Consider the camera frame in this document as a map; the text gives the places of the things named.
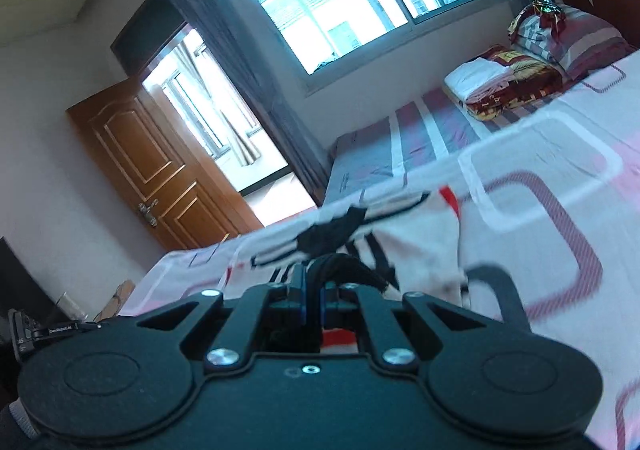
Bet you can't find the brown wooden door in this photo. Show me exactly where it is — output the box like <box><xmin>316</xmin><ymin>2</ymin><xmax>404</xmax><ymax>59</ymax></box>
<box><xmin>66</xmin><ymin>77</ymin><xmax>264</xmax><ymax>252</ymax></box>

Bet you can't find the purple striped mattress cover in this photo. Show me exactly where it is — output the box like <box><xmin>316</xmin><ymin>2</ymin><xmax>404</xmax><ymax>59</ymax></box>
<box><xmin>324</xmin><ymin>84</ymin><xmax>503</xmax><ymax>205</ymax></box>

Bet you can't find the striped knit sweater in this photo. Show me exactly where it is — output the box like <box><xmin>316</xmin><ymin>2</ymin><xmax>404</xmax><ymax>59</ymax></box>
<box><xmin>250</xmin><ymin>186</ymin><xmax>469</xmax><ymax>350</ymax></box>

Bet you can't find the black cabinet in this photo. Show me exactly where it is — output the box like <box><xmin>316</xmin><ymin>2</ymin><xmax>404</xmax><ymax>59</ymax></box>
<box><xmin>0</xmin><ymin>237</ymin><xmax>68</xmax><ymax>328</ymax></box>

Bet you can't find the printed bed sheet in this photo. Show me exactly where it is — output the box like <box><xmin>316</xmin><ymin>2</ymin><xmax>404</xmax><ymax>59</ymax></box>
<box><xmin>119</xmin><ymin>49</ymin><xmax>640</xmax><ymax>450</ymax></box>

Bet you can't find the folded white cloth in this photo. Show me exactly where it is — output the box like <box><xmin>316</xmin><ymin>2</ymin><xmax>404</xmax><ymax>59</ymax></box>
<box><xmin>444</xmin><ymin>57</ymin><xmax>512</xmax><ymax>104</ymax></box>

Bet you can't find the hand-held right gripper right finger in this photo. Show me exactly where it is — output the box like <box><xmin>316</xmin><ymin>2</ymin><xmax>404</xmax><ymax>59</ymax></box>
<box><xmin>319</xmin><ymin>281</ymin><xmax>485</xmax><ymax>374</ymax></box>

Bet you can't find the striped pillow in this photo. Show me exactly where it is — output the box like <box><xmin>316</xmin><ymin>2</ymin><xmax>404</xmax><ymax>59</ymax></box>
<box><xmin>515</xmin><ymin>4</ymin><xmax>637</xmax><ymax>78</ymax></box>

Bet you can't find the patterned cloth bundle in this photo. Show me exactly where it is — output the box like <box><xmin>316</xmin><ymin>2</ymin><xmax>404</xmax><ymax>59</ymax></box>
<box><xmin>507</xmin><ymin>0</ymin><xmax>569</xmax><ymax>62</ymax></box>

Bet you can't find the brown cardboard box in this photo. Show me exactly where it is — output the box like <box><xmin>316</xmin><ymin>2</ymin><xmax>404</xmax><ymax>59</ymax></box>
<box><xmin>92</xmin><ymin>279</ymin><xmax>137</xmax><ymax>323</ymax></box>

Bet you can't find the folded red floral blanket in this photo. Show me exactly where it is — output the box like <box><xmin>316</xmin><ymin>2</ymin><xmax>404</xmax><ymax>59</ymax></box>
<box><xmin>465</xmin><ymin>44</ymin><xmax>567</xmax><ymax>122</ymax></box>

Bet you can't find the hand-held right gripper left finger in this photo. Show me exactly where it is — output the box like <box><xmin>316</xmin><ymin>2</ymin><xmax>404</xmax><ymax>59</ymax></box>
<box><xmin>135</xmin><ymin>264</ymin><xmax>308</xmax><ymax>372</ymax></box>

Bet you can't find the metal door handle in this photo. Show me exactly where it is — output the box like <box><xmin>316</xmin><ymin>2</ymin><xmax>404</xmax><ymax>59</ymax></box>
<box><xmin>137</xmin><ymin>199</ymin><xmax>161</xmax><ymax>229</ymax></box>

